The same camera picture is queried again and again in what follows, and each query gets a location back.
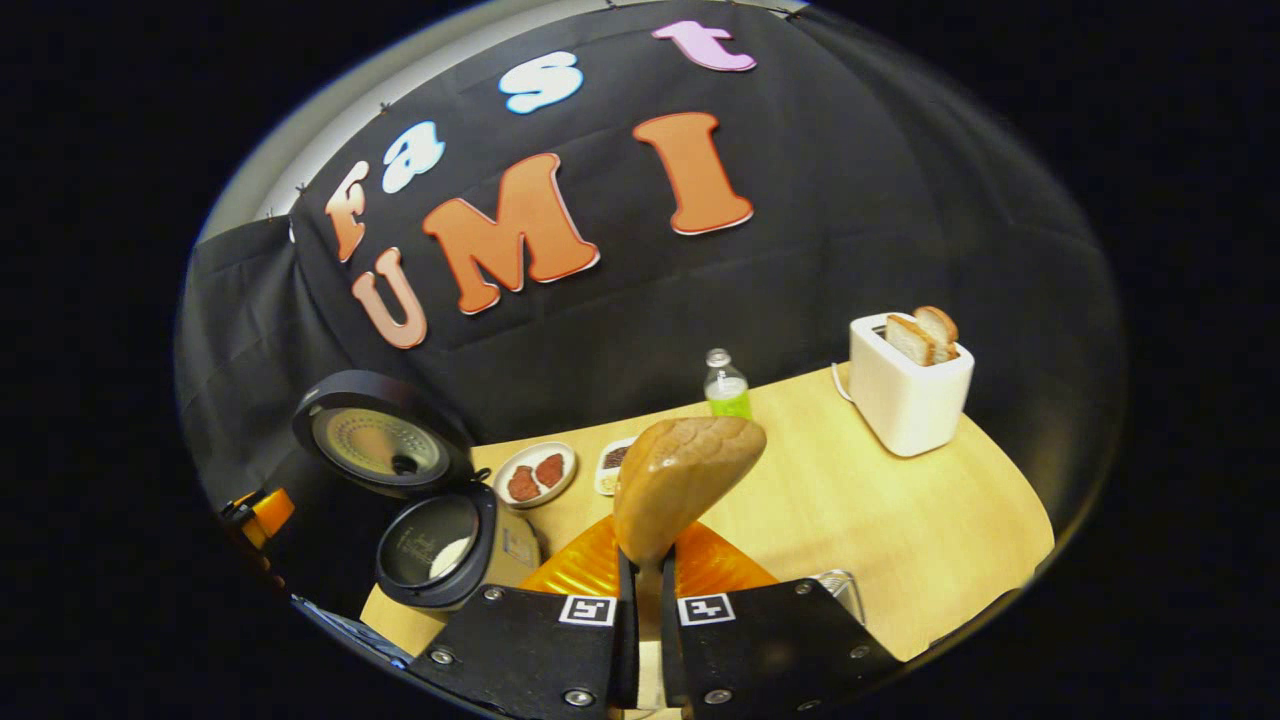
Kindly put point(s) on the white divided bean dish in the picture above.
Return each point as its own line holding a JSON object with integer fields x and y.
{"x": 612, "y": 465}

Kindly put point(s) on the wooden spoon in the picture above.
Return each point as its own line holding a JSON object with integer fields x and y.
{"x": 680, "y": 480}

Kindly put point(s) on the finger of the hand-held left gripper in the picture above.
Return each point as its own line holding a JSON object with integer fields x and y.
{"x": 268, "y": 512}

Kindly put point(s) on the black and silver rice cooker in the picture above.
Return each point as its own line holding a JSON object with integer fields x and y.
{"x": 470, "y": 590}

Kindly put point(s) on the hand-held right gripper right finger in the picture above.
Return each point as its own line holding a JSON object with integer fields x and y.
{"x": 770, "y": 650}

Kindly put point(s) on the round white plate red food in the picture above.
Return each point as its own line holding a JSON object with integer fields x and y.
{"x": 535, "y": 475}

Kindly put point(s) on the white rice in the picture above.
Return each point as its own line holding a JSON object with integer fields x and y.
{"x": 452, "y": 557}

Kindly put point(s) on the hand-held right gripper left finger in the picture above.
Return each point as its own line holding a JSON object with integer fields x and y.
{"x": 540, "y": 650}

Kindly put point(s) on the white toaster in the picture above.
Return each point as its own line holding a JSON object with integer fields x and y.
{"x": 905, "y": 410}

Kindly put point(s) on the green label drink bottle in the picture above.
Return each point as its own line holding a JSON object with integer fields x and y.
{"x": 728, "y": 395}

